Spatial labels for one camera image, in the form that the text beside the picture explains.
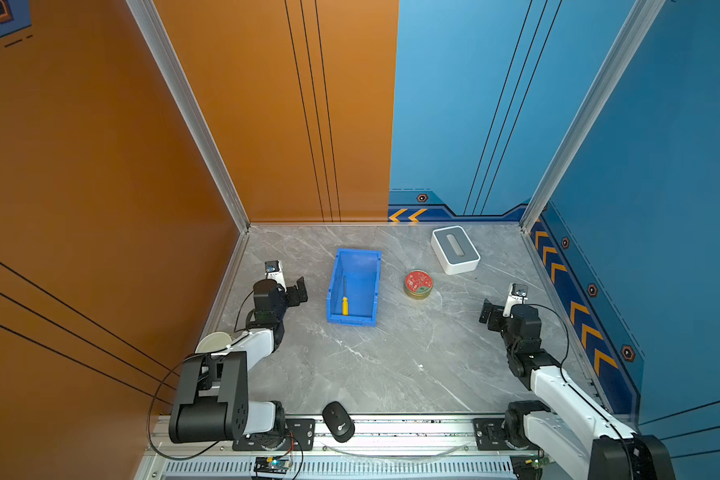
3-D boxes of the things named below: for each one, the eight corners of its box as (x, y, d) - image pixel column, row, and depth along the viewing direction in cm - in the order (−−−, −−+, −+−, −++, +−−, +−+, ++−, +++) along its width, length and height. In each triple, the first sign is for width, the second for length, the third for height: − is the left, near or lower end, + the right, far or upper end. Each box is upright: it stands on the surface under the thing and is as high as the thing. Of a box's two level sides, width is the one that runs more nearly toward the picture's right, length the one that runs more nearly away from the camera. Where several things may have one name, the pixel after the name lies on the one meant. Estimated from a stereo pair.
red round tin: (404, 299, 100) (405, 293, 97) (402, 275, 106) (403, 269, 103) (433, 299, 100) (435, 293, 97) (429, 275, 106) (431, 269, 103)
